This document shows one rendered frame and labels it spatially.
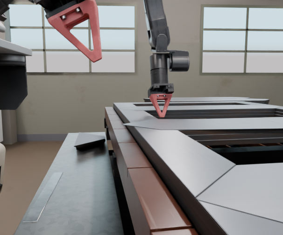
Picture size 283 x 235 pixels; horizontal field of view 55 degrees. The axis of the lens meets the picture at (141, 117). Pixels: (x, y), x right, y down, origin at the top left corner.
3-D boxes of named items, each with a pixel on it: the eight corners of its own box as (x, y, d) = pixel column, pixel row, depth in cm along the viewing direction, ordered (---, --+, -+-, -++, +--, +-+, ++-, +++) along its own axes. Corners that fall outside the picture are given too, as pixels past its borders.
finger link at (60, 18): (120, 53, 43) (92, -3, 42) (118, 47, 36) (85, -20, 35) (82, 72, 43) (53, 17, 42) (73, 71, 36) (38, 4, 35)
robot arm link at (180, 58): (151, 34, 91) (156, 33, 83) (184, 34, 93) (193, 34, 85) (150, 70, 94) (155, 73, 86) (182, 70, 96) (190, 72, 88)
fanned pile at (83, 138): (103, 135, 143) (103, 127, 143) (107, 155, 105) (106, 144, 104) (80, 136, 141) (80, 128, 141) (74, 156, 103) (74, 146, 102)
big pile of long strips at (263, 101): (244, 104, 205) (245, 96, 205) (279, 109, 166) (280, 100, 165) (140, 106, 192) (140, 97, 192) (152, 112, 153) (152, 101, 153)
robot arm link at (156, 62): (147, 56, 92) (151, 50, 87) (167, 56, 93) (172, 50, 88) (149, 76, 91) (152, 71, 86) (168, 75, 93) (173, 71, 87)
